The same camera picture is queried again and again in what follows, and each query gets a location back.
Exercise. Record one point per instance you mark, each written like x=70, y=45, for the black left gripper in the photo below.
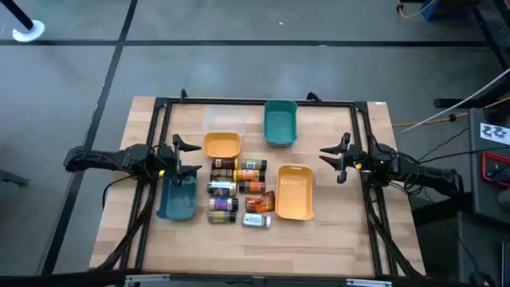
x=165, y=161

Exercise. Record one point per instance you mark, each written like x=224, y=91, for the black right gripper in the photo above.
x=356, y=158

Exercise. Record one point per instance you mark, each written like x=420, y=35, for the brown label jar yellow cap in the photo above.
x=224, y=163

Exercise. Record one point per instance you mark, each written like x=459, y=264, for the purple label spice jar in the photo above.
x=223, y=204

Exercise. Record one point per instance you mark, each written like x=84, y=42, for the yellow green label spice jar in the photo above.
x=253, y=164

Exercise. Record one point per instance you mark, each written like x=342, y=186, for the bagel sesame seasoning jar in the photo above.
x=256, y=220

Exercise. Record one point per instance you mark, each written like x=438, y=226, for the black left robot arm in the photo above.
x=99, y=159

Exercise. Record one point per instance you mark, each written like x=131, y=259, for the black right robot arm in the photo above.
x=430, y=173

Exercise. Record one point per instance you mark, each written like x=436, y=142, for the dark blue plastic bin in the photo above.
x=178, y=199

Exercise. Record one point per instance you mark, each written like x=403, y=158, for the small yellow plastic bin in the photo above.
x=222, y=145

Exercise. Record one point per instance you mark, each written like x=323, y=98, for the patterned label jar yellow cap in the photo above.
x=223, y=174

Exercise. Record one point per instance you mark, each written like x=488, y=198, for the silver label spice jar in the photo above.
x=222, y=188

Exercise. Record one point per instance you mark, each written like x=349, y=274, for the large yellow plastic bin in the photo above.
x=295, y=193

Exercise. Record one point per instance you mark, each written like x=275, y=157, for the clear plastic bin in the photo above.
x=227, y=117

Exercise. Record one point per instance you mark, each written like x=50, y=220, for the black table clamp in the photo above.
x=313, y=96
x=183, y=95

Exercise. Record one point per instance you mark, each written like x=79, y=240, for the teal plastic bin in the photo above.
x=280, y=123

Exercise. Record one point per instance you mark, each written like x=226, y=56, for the orange spice jar yellow cap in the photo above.
x=250, y=175

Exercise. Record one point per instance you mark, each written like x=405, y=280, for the orange label jar black cap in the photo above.
x=252, y=187

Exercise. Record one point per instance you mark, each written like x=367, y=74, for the orange brown spice pouch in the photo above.
x=261, y=203

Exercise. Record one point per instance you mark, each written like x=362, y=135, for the red framed black device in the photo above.
x=484, y=171

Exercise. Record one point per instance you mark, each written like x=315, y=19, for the black equipment cart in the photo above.
x=484, y=199

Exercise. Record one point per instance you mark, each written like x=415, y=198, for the white printed sticker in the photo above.
x=495, y=133

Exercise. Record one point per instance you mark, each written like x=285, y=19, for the blue box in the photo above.
x=432, y=10

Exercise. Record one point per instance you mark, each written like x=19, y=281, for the white round pole base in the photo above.
x=30, y=34

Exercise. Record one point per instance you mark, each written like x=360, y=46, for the black stand legs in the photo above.
x=490, y=24

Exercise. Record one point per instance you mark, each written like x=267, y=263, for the black pole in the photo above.
x=16, y=14

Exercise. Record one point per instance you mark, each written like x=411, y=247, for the black aluminium table frame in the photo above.
x=259, y=102

